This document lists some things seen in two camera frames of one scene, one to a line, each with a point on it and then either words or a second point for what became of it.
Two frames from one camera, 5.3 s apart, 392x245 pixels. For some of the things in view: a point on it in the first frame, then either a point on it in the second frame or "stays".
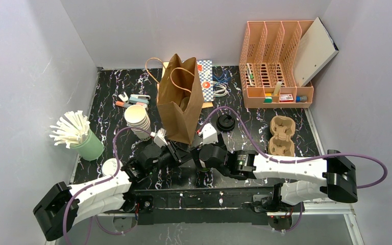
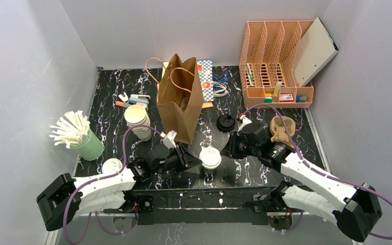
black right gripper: [200, 148] → [234, 148]
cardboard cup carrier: [281, 144] stays
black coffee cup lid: [225, 123] stays
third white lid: [109, 166] stays
